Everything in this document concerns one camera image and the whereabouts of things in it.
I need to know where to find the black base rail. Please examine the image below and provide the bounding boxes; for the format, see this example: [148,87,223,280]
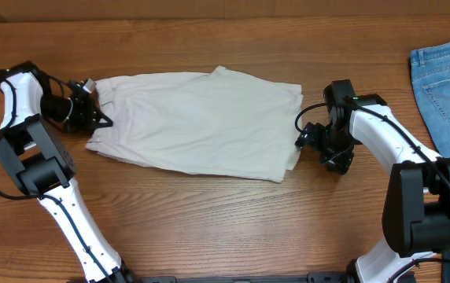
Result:
[130,270,417,283]

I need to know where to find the beige shorts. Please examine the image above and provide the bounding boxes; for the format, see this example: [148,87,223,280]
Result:
[86,66,303,182]

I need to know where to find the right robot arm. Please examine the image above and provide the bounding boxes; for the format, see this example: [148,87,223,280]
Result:
[295,79,450,283]

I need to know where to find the blue denim jeans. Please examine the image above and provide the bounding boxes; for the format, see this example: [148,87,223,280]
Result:
[409,37,450,241]

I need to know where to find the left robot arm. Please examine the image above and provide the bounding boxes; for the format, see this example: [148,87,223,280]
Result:
[0,61,137,283]

